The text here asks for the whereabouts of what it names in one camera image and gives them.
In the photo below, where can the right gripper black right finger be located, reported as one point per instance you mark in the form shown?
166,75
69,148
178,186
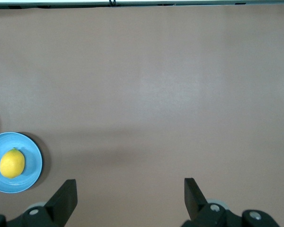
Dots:
194,201

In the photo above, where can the blue plate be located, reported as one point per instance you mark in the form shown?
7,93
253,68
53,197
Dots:
32,153

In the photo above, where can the yellow lemon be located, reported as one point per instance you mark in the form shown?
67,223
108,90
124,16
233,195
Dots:
11,164

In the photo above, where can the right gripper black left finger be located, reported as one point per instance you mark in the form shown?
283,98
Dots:
61,203

